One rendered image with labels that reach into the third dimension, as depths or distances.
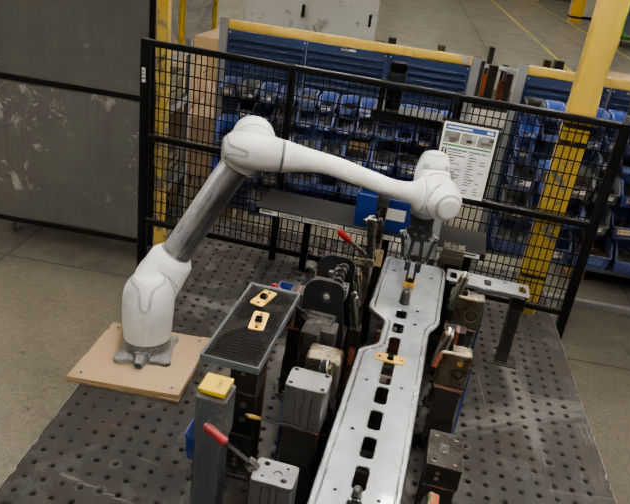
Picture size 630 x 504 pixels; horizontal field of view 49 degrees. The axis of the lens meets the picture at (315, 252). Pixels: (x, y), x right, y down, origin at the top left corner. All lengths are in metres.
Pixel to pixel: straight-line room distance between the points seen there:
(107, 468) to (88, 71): 2.65
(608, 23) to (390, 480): 1.79
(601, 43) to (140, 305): 1.81
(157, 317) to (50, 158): 2.33
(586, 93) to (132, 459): 1.97
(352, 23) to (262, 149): 6.57
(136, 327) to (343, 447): 0.89
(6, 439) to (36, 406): 0.22
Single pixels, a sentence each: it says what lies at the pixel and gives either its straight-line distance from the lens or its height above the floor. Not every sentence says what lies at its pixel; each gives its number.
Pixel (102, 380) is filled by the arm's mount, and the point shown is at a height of 0.72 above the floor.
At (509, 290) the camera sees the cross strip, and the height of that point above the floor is 1.00.
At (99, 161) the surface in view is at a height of 0.63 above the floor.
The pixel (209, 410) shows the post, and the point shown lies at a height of 1.11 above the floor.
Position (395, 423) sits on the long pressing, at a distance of 1.71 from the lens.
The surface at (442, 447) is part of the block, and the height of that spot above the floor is 1.03.
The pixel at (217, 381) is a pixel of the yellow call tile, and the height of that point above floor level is 1.16.
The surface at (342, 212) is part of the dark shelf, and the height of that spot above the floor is 1.03.
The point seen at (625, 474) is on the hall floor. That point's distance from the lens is 3.55.
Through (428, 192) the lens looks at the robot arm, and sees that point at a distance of 1.99.
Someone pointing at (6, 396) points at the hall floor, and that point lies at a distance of 3.40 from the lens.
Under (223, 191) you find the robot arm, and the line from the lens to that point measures 2.26.
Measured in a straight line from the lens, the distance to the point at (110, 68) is 4.08.
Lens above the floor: 2.05
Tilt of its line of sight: 25 degrees down
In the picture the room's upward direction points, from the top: 8 degrees clockwise
